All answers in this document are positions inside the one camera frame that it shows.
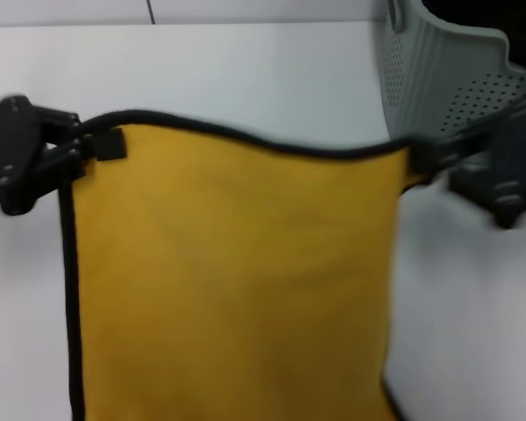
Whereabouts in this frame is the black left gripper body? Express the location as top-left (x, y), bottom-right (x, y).
top-left (0, 95), bottom-right (50, 217)

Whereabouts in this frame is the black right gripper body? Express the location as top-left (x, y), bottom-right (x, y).
top-left (446, 104), bottom-right (526, 230)

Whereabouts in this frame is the yellow towel with black edge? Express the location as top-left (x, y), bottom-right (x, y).
top-left (59, 107), bottom-right (427, 421)

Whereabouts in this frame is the grey perforated plastic storage box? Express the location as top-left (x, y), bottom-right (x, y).
top-left (378, 0), bottom-right (526, 144)

